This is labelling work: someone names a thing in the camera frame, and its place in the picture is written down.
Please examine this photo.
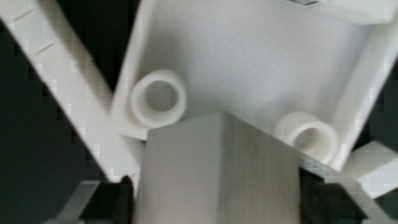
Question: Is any white desk top tray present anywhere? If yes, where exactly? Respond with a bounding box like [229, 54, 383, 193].
[110, 0, 398, 167]

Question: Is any white leg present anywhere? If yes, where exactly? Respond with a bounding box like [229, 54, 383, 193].
[136, 111, 341, 224]
[342, 141, 398, 199]
[286, 0, 398, 25]

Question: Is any white front guide rail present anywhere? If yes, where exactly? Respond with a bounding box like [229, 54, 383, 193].
[0, 0, 142, 182]

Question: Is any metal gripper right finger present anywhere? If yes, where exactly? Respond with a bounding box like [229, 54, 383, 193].
[300, 168, 398, 224]

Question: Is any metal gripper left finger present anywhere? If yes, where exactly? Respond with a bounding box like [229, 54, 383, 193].
[42, 174, 138, 224]

